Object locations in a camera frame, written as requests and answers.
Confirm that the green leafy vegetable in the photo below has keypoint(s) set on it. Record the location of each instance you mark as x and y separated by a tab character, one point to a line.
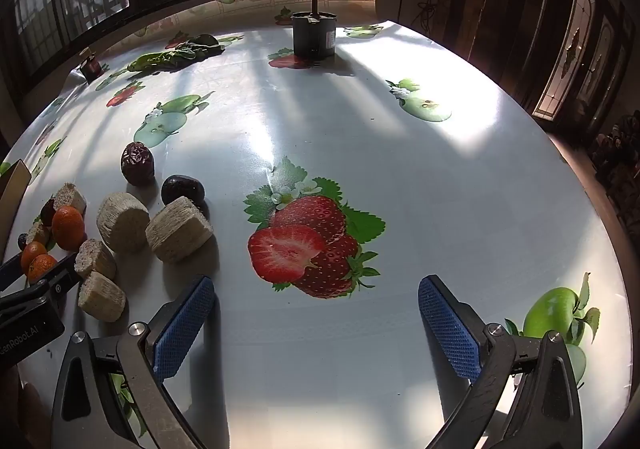
170	56

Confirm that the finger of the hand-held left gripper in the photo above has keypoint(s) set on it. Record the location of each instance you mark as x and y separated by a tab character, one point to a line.
9	274
57	271

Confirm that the wrinkled red date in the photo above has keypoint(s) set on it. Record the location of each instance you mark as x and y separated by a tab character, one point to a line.
137	164

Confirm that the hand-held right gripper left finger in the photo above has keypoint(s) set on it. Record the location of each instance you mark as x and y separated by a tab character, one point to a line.
182	329

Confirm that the large beige fibrous chunk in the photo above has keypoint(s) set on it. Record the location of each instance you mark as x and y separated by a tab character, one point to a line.
177	231
122	221

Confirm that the dark red date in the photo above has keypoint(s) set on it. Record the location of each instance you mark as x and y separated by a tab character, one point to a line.
47	211

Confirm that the stained glass door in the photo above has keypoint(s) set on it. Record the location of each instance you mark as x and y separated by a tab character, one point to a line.
575	49

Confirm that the fruit print tablecloth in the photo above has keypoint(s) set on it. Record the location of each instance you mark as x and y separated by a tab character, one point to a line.
350	139

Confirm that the dark pile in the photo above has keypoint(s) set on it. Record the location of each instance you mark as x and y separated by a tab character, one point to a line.
617	159

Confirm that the small dark jar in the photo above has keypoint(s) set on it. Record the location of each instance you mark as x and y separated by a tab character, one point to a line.
91	66

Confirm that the dark purple plum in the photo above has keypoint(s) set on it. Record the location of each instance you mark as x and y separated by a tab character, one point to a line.
182	191

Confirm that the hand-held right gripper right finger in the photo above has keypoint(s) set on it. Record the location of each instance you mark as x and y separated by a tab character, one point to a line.
447	329

